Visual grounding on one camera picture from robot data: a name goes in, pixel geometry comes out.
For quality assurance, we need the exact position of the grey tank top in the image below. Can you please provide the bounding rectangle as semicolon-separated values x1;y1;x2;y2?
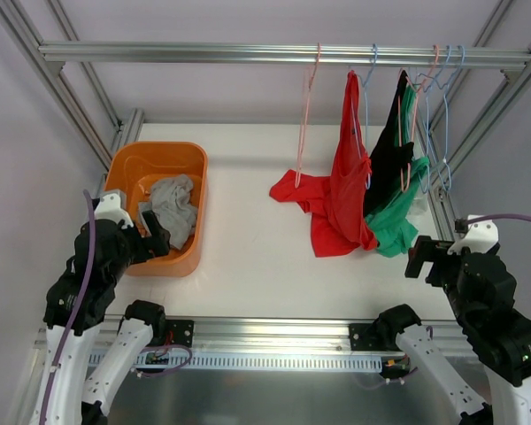
138;174;198;251

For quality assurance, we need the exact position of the pink wire hanger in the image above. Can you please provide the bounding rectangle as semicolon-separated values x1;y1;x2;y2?
294;43;321;189

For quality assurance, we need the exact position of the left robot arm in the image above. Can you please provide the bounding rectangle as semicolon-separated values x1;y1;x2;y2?
32;212;170;424

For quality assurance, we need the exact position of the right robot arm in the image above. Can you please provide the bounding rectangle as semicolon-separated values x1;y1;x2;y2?
364;236;531;424

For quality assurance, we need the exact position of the green tank top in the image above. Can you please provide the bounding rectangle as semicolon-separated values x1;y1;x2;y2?
365;83;431;259

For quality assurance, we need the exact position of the red tank top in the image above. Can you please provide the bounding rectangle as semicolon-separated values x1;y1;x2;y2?
269;71;377;258

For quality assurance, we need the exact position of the black tank top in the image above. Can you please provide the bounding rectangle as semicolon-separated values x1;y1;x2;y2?
363;71;414;217

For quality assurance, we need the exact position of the pink hanger holding black top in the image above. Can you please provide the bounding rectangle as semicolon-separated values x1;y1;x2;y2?
396;43;442;192

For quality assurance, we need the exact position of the orange plastic basket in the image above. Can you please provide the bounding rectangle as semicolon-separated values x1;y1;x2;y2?
104;142;208;277

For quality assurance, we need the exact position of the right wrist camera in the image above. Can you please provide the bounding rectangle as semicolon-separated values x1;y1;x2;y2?
447;215;499;255

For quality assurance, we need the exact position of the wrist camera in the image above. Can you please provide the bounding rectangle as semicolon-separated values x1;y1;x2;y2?
94;189;135;229
447;215;499;255

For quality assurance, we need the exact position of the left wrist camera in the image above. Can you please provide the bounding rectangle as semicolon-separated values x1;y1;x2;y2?
94;189;135;229

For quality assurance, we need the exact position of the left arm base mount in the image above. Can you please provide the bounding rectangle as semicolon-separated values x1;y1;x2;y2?
165;319;195;348

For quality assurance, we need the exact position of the white slotted cable duct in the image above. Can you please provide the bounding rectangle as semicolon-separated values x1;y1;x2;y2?
88;350;383;373

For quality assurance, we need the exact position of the front aluminium rail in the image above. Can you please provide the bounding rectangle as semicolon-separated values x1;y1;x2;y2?
35;314;470;355

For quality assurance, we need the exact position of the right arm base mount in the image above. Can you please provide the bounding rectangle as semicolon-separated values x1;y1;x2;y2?
348;323;386;352

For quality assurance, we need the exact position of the aluminium hanging rail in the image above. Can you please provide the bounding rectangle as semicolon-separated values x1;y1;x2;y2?
38;41;531;70

